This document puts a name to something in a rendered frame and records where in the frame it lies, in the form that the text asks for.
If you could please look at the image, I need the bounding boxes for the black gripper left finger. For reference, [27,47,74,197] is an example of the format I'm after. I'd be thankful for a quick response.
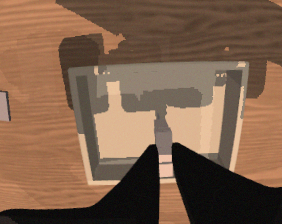
[0,144,161,224]

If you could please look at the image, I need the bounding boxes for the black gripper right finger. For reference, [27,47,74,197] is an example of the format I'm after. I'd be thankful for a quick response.
[172,143,282,224]

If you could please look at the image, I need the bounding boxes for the shallow grey square tray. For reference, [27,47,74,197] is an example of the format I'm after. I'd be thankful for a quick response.
[68,60,250,185]

